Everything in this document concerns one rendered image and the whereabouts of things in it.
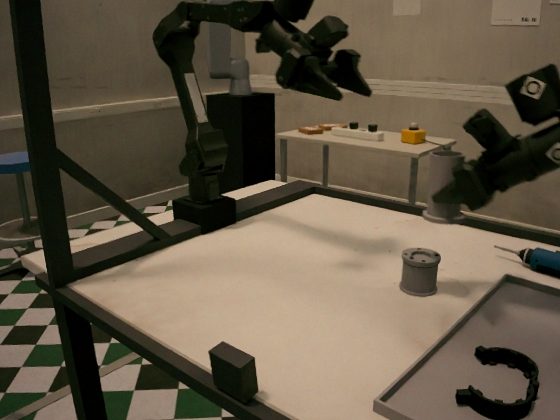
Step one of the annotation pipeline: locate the blue cylindrical tool body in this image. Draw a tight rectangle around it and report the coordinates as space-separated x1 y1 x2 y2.
494 245 560 277

